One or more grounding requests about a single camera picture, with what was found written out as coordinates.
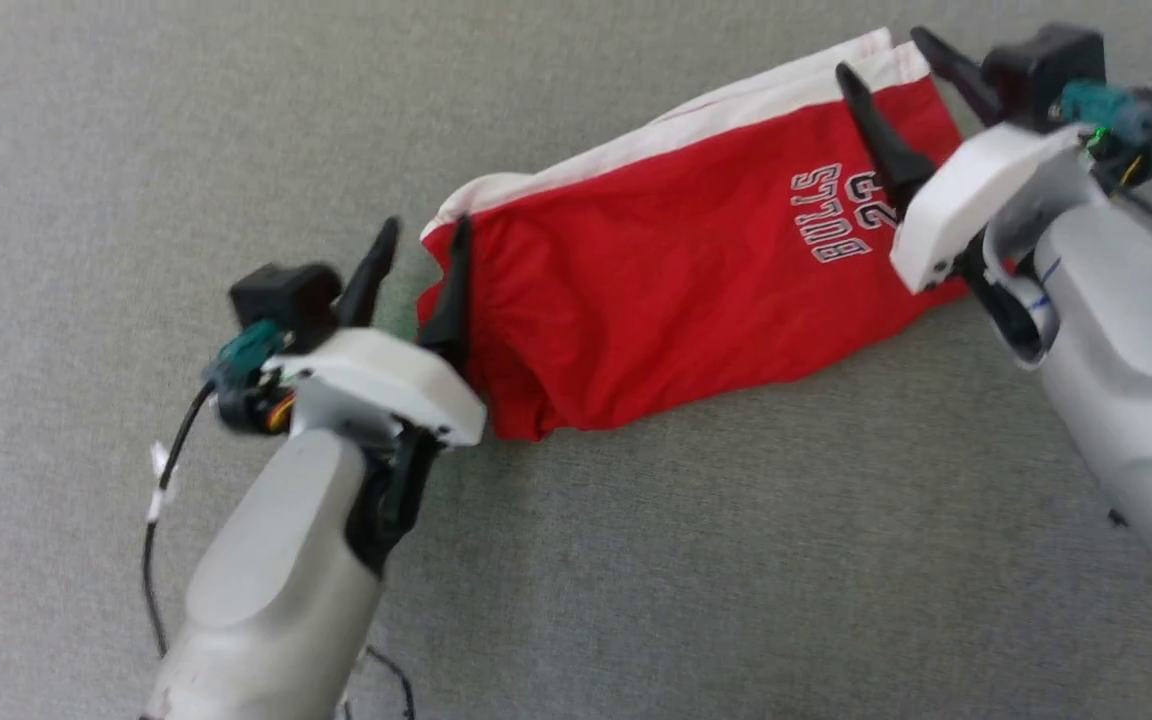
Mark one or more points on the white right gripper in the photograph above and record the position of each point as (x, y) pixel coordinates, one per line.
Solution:
(976, 195)

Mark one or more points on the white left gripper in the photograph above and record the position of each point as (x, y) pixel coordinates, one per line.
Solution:
(386, 380)

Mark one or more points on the red white Bulls basketball shorts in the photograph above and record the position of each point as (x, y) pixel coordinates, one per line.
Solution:
(656, 290)

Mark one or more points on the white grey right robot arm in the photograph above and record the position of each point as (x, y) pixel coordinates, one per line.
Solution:
(1126, 330)

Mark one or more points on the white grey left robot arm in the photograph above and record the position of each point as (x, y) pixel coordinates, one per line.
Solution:
(276, 590)

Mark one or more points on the grey fabric sofa seat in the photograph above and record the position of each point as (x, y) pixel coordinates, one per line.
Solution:
(736, 580)

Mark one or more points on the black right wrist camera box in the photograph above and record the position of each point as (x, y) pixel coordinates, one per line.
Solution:
(1041, 70)

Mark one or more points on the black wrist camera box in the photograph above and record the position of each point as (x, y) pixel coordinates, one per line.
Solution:
(286, 300)
(1041, 70)

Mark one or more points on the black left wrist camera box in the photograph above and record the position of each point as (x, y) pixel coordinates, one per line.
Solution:
(286, 300)

